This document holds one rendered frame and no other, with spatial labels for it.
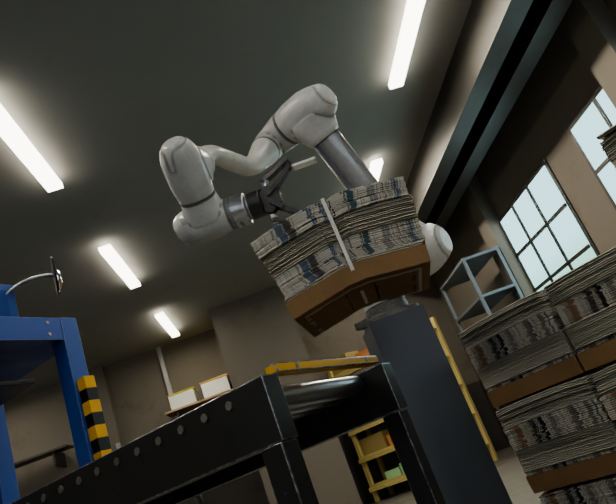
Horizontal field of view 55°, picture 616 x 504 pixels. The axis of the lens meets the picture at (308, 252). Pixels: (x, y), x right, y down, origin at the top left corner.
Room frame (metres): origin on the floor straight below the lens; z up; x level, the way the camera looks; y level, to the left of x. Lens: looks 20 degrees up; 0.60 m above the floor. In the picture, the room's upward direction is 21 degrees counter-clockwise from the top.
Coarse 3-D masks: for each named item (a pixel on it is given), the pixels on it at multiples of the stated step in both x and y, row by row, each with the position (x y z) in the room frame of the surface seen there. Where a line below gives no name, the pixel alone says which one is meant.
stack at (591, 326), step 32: (608, 256) 1.37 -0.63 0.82; (544, 288) 1.50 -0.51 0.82; (576, 288) 1.45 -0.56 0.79; (608, 288) 1.40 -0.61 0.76; (480, 320) 1.65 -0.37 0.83; (512, 320) 1.59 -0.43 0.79; (544, 320) 1.53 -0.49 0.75; (576, 320) 1.48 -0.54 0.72; (608, 320) 1.42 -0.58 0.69; (480, 352) 1.69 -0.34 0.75; (512, 352) 1.62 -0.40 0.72; (544, 352) 1.56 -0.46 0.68; (576, 352) 1.53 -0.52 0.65; (576, 384) 1.53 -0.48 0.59; (608, 384) 1.47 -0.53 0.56; (512, 416) 1.68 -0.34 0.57; (544, 416) 1.62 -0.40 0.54; (576, 416) 1.56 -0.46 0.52; (608, 416) 1.52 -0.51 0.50; (544, 448) 1.65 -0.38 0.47; (576, 448) 1.59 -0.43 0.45; (608, 448) 1.53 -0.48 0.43; (608, 480) 1.57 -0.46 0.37
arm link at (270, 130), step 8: (272, 120) 1.73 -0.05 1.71; (264, 128) 1.75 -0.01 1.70; (272, 128) 1.74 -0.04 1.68; (256, 136) 1.77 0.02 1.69; (264, 136) 1.74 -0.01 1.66; (272, 136) 1.75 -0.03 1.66; (280, 136) 1.75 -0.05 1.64; (280, 144) 1.77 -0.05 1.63; (288, 144) 1.78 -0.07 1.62; (296, 144) 1.80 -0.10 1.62; (280, 152) 1.78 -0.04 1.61
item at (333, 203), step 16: (320, 208) 1.32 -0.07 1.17; (336, 208) 1.32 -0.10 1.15; (320, 224) 1.33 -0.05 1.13; (336, 224) 1.32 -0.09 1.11; (336, 240) 1.33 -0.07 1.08; (352, 240) 1.33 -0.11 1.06; (336, 256) 1.33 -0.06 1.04; (352, 256) 1.33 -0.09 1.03; (352, 288) 1.35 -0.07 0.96; (368, 288) 1.40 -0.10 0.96; (368, 304) 1.56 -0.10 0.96
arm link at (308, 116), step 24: (312, 96) 1.64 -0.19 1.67; (288, 120) 1.70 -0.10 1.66; (312, 120) 1.68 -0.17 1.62; (336, 120) 1.74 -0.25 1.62; (312, 144) 1.75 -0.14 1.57; (336, 144) 1.75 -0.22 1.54; (336, 168) 1.79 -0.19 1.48; (360, 168) 1.80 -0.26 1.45; (432, 240) 1.87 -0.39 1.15; (432, 264) 1.92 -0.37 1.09
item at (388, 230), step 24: (360, 192) 1.31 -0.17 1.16; (384, 192) 1.31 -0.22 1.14; (360, 216) 1.32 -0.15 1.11; (384, 216) 1.32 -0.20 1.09; (408, 216) 1.31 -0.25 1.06; (360, 240) 1.33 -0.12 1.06; (384, 240) 1.32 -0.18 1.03; (408, 240) 1.32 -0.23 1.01; (384, 288) 1.44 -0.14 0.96; (408, 288) 1.50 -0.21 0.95
